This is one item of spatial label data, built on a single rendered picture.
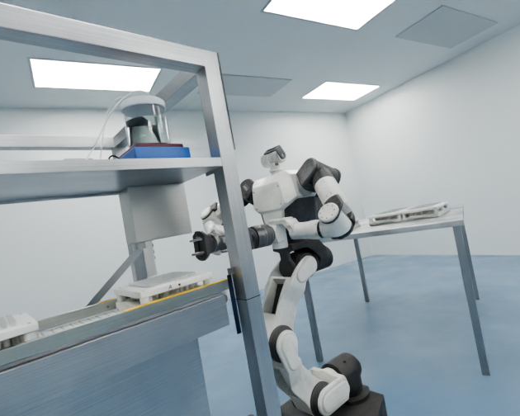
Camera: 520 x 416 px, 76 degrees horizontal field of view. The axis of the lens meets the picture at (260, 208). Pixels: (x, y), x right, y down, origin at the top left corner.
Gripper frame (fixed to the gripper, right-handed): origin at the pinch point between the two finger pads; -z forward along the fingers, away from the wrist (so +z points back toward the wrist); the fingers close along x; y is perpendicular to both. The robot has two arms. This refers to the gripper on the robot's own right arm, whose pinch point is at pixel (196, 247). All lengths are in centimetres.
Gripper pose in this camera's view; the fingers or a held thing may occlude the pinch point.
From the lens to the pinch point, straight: 139.0
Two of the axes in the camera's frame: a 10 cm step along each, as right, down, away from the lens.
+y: -9.4, 1.8, 2.9
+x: 1.7, 9.8, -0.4
